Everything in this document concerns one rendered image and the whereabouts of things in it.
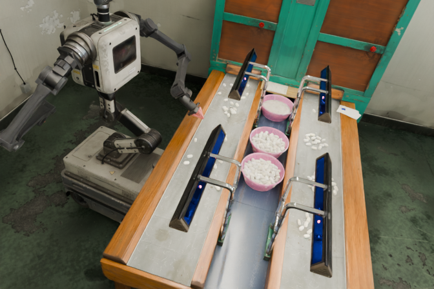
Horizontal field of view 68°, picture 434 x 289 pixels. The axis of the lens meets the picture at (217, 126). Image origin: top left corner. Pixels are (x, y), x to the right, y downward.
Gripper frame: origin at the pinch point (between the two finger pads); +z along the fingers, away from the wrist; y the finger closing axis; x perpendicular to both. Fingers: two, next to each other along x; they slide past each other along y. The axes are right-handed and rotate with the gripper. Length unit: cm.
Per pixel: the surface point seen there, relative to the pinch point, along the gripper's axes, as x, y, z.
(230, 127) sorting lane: -2.6, 11.8, 21.4
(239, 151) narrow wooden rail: -11.9, -12.0, 28.4
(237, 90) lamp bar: -30.9, 4.7, -0.8
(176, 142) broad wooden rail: 13.5, -19.9, -2.3
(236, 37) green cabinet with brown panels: -18, 82, -14
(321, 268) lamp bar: -65, -94, 40
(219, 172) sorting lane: -5.0, -32.1, 23.6
